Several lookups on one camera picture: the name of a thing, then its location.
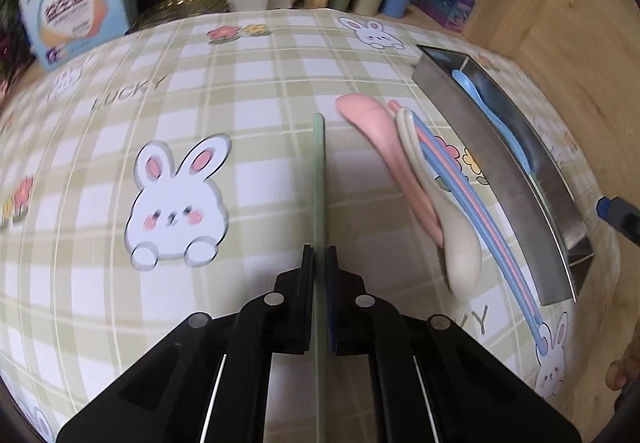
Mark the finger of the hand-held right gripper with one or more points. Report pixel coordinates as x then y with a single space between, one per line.
622 218

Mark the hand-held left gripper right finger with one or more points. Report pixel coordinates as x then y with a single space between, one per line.
330 293

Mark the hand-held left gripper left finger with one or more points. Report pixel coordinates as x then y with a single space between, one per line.
307 283

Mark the blue chopstick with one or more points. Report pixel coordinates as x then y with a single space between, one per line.
450 173
515 273

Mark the beige spoon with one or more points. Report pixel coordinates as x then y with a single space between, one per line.
462 263

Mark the metal utensil tray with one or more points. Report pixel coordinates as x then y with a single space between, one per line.
480 148

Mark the pink chopstick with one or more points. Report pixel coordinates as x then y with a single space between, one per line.
460 183

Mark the pink spoon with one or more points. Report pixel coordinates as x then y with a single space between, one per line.
362 113

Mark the blue spoon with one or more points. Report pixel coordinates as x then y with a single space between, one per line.
467 83

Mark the person's right hand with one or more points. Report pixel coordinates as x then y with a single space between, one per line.
622 373

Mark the green checkered rabbit tablecloth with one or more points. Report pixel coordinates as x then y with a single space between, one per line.
175 323

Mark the purple blue small box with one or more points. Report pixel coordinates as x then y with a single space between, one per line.
445 5

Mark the gold embossed tin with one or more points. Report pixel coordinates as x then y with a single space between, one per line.
175 8

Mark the light blue orange-circle box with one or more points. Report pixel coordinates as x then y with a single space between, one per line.
75 8

